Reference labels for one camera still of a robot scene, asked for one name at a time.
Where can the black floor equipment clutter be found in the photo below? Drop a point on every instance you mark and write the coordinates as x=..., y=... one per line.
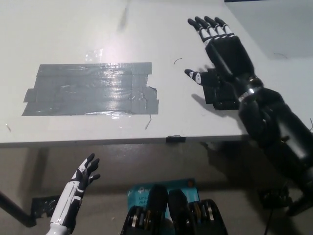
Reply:
x=274, y=199

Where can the grey duct tape patch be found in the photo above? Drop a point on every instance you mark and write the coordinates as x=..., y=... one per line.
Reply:
x=73, y=93

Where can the teal cardboard box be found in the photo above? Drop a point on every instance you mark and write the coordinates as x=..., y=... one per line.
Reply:
x=139, y=195

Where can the clear tape piece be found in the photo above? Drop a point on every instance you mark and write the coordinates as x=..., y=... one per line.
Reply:
x=94, y=55

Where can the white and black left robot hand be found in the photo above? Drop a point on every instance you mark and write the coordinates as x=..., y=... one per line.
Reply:
x=71, y=198

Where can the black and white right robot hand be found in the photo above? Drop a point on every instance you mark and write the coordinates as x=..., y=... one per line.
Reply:
x=227, y=54

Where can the black table leg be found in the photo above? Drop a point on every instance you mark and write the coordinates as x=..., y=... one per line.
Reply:
x=14, y=208

